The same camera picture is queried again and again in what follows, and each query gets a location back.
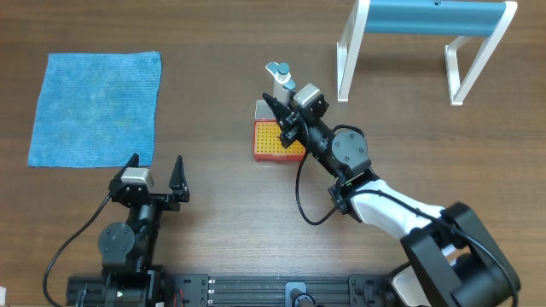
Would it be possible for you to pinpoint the mounting rail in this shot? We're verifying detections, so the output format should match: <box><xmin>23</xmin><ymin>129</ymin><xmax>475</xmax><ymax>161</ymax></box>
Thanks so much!
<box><xmin>66</xmin><ymin>275</ymin><xmax>410</xmax><ymax>307</ymax></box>

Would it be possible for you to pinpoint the blue cloth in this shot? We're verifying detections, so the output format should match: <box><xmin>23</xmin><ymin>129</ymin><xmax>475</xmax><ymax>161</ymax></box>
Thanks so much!
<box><xmin>26</xmin><ymin>51</ymin><xmax>163</xmax><ymax>169</ymax></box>

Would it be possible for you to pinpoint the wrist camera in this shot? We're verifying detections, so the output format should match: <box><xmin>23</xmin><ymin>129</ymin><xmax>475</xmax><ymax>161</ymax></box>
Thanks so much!
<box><xmin>120</xmin><ymin>166</ymin><xmax>155</xmax><ymax>189</ymax></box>
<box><xmin>292</xmin><ymin>83</ymin><xmax>322</xmax><ymax>110</ymax></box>

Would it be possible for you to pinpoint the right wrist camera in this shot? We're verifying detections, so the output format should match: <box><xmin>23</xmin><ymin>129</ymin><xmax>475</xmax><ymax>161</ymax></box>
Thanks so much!
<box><xmin>292</xmin><ymin>83</ymin><xmax>322</xmax><ymax>110</ymax></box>

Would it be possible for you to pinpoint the white and blue stand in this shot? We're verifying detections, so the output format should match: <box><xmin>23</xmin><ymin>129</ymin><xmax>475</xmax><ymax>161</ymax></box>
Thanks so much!
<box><xmin>336</xmin><ymin>0</ymin><xmax>519</xmax><ymax>107</ymax></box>

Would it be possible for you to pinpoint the red and yellow tip box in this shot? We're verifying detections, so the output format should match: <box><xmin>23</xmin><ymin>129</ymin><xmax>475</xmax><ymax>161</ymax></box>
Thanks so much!
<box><xmin>253</xmin><ymin>99</ymin><xmax>307</xmax><ymax>164</ymax></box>

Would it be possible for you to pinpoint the black cable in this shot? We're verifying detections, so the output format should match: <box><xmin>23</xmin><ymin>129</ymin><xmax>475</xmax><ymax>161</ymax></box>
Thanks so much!
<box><xmin>294</xmin><ymin>119</ymin><xmax>520</xmax><ymax>307</ymax></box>
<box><xmin>42</xmin><ymin>194</ymin><xmax>113</xmax><ymax>307</ymax></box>

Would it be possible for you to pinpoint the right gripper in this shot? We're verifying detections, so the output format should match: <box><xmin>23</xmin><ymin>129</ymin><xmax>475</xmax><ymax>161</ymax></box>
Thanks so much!
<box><xmin>262</xmin><ymin>92</ymin><xmax>330</xmax><ymax>149</ymax></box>

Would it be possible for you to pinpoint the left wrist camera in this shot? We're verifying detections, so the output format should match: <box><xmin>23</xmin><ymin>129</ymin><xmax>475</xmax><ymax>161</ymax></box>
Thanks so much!
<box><xmin>120</xmin><ymin>166</ymin><xmax>155</xmax><ymax>189</ymax></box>

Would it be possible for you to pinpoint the white pipette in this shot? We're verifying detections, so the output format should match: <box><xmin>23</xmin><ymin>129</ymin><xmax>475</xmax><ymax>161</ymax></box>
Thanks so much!
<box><xmin>264</xmin><ymin>61</ymin><xmax>297</xmax><ymax>108</ymax></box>

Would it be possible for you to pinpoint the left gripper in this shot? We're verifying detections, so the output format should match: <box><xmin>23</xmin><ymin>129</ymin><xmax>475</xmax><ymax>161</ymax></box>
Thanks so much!
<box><xmin>108</xmin><ymin>153</ymin><xmax>191</xmax><ymax>212</ymax></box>

